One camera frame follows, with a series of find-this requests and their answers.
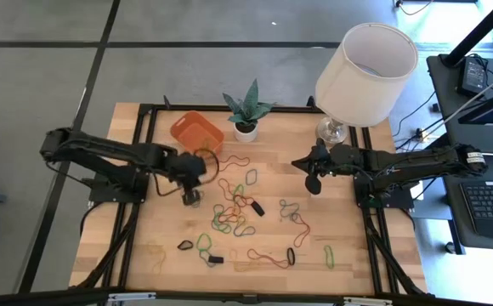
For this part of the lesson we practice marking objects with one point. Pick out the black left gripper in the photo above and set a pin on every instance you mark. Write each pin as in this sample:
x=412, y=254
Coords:
x=189, y=168

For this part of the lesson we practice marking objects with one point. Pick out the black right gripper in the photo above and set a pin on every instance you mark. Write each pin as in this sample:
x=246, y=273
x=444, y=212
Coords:
x=331, y=161

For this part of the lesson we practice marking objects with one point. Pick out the brown rubber band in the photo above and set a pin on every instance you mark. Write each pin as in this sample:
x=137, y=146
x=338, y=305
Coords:
x=218, y=166

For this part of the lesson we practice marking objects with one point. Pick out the thin black rubber band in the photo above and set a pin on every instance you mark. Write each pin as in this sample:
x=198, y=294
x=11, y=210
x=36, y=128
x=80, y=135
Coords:
x=287, y=256

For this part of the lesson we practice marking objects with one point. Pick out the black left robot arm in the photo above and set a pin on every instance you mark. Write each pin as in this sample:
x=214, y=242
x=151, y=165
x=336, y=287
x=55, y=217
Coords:
x=102, y=149

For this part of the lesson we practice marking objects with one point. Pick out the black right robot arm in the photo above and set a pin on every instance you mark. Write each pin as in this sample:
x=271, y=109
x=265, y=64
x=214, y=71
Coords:
x=399, y=163

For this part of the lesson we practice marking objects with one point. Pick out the orange plastic bin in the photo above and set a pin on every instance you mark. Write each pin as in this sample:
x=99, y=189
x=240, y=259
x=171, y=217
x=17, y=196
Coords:
x=191, y=129

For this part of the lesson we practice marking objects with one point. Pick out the snake plant in white pot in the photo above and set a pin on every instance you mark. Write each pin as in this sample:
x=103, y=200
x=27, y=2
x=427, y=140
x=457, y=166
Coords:
x=246, y=123

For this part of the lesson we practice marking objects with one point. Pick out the table lamp with white shade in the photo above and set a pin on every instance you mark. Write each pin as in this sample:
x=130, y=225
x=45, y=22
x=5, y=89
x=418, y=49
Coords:
x=365, y=85

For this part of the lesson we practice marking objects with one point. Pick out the black side desk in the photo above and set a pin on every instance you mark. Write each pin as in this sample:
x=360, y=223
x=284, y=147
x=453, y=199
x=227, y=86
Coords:
x=446, y=110

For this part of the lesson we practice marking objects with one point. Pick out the black power adapter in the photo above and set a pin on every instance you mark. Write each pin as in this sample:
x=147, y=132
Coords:
x=472, y=76

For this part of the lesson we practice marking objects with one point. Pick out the black diagonal pole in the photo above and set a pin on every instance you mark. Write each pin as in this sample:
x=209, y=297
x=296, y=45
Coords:
x=480, y=30

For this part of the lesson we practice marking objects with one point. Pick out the silver bracket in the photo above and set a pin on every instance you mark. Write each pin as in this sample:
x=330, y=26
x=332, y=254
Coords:
x=132, y=296
x=367, y=301

